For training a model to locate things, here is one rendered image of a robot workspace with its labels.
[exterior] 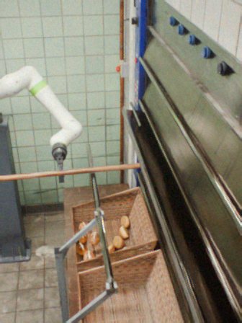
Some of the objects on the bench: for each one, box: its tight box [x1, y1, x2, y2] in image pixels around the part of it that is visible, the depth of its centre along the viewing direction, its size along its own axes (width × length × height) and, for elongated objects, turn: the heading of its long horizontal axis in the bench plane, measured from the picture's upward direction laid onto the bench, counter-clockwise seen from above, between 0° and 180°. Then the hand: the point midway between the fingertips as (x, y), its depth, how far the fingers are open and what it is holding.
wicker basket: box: [71, 187, 158, 282], centre depth 269 cm, size 49×56×28 cm
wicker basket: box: [77, 249, 184, 323], centre depth 216 cm, size 49×56×28 cm
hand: (60, 171), depth 239 cm, fingers open, 11 cm apart
